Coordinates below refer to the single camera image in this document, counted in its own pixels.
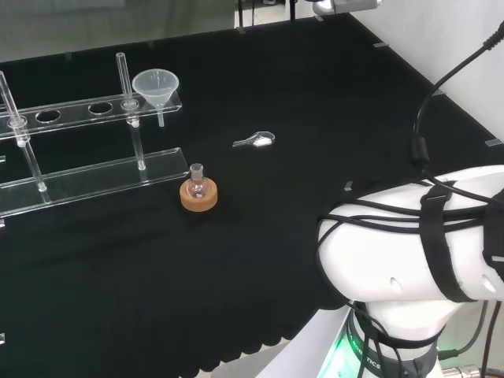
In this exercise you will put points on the clear weighing funnel with powder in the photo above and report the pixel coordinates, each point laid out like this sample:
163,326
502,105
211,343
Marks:
258,140

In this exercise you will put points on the clear plastic funnel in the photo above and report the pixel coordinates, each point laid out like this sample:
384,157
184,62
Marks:
156,89

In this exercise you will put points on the clear acrylic funnel stand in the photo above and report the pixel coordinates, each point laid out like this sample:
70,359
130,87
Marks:
90,165

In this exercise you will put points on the black bench cloth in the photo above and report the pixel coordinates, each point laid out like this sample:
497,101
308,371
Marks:
197,197

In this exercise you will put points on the small round-bottom glass flask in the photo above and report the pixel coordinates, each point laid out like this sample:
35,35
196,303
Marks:
196,185

